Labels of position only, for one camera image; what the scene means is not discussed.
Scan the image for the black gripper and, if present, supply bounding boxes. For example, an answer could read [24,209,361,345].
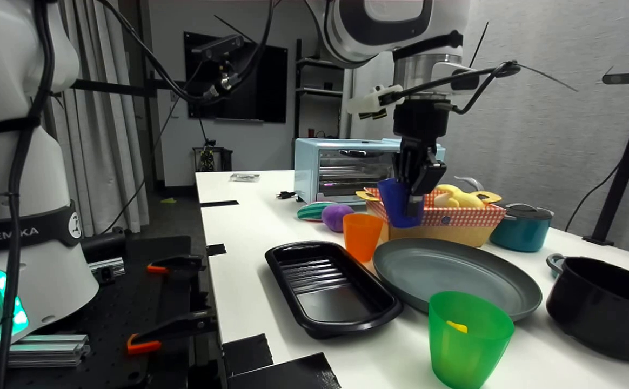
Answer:
[392,96,451,221]

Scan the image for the blue plastic cup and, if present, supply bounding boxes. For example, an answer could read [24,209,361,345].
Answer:
[375,175,427,231]

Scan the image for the orange plastic cup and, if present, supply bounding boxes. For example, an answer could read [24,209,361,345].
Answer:
[339,214,384,268]

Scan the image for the grey oval plate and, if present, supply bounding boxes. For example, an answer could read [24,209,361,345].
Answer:
[372,237,544,324]

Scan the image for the green translucent plastic cup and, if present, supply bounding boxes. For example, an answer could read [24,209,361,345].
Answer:
[425,290,516,389]

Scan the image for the yellow toy food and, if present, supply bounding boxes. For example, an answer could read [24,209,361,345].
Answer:
[431,182,504,211]

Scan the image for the orange checkered basket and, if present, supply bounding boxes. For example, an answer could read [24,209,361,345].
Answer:
[362,186,507,251]

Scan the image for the light blue toaster oven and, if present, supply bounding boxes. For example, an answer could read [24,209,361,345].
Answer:
[291,136,447,207]

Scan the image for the purple toy vegetable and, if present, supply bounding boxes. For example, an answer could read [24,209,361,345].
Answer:
[320,202,356,234]

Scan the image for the white curtain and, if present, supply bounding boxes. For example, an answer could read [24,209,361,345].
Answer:
[340,0,629,254]

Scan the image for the black ridged baking tray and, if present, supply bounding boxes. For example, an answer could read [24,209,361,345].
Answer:
[264,239,405,342]

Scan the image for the small box on floor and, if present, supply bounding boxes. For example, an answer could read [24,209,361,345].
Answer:
[192,137,233,173]

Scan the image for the black tripod stand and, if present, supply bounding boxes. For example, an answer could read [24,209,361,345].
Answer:
[584,68,629,245]

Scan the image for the black cooking pot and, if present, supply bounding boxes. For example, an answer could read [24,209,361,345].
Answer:
[544,252,629,362]

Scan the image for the orange tipped black clamp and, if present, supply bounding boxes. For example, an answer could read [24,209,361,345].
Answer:
[125,308,217,358]
[144,252,206,278]

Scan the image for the grey curtain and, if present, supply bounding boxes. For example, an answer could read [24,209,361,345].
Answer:
[45,0,152,235]

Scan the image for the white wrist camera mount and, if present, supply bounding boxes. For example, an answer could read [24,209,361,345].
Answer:
[345,83,401,120]

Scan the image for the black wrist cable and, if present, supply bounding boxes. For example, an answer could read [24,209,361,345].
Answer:
[375,61,581,117]

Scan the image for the dark wall shelf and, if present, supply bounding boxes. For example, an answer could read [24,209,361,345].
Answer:
[293,38,347,137]

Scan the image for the black wall monitor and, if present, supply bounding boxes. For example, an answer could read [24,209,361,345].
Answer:
[180,29,290,124]

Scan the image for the black camera on stand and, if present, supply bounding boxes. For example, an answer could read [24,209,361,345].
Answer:
[185,35,256,99]

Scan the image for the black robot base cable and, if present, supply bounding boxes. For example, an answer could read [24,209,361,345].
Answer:
[0,0,61,389]

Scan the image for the aluminium extrusion rail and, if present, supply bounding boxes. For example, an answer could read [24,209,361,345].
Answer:
[0,333,88,372]

